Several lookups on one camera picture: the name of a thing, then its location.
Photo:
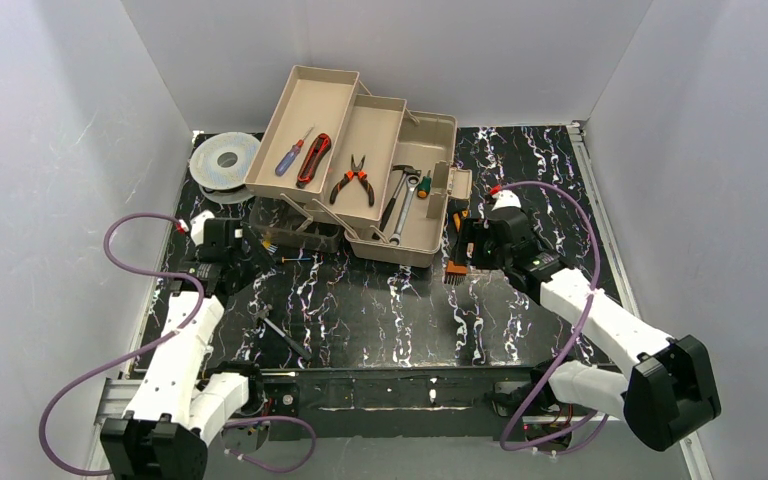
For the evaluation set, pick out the green handled screwdriver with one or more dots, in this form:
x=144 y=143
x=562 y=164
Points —
x=424 y=186

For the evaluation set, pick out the yellow black hex key set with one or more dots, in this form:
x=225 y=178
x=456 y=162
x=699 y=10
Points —
x=270 y=247

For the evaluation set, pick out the orange hex key set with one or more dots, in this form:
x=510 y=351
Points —
x=455 y=274

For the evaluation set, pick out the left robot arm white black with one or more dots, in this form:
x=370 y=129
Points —
x=179 y=407

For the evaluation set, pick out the red utility knife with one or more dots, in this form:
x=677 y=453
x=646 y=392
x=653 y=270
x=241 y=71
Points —
x=319 y=148

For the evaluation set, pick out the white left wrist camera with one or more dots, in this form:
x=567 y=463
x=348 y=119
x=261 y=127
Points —
x=195 y=228

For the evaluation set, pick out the steel combination wrench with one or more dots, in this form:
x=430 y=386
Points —
x=412 y=183

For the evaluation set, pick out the blue handled tool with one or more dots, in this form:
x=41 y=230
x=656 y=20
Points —
x=288 y=159

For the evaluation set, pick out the beige plastic tool box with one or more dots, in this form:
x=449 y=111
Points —
x=338 y=163

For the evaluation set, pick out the orange black pliers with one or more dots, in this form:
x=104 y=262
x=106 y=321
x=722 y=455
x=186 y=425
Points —
x=358 y=173

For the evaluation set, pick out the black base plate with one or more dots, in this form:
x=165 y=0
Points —
x=391 y=401

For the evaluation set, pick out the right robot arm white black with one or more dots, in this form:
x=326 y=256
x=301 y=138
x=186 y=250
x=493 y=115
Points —
x=662 y=387

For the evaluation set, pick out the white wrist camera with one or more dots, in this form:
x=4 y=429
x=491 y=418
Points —
x=501 y=198
x=195 y=228

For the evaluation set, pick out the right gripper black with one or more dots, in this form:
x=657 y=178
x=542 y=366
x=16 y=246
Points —
x=470 y=244

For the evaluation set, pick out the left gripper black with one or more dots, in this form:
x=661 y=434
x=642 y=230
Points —
x=233 y=240

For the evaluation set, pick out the white filament spool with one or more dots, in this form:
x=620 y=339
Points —
x=220 y=164

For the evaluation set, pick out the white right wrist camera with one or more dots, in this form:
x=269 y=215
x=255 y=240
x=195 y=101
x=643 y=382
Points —
x=501 y=198

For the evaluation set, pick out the yellow black handled screwdriver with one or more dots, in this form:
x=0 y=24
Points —
x=285 y=260

